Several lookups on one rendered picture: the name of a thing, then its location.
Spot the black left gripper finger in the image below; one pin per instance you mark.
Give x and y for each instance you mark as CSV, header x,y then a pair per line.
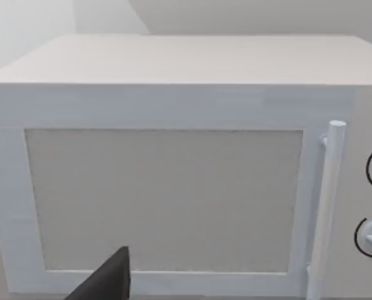
x,y
110,278

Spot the pale microwave door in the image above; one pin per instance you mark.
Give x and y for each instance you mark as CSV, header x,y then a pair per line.
x,y
160,200

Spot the pale microwave oven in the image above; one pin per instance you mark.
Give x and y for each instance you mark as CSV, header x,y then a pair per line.
x,y
185,62

